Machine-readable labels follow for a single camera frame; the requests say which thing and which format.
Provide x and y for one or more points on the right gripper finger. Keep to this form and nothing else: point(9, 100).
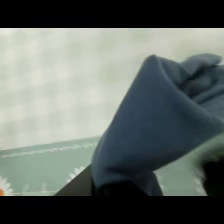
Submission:
point(78, 185)

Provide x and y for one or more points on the blue T-shirt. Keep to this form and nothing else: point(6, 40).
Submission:
point(160, 126)

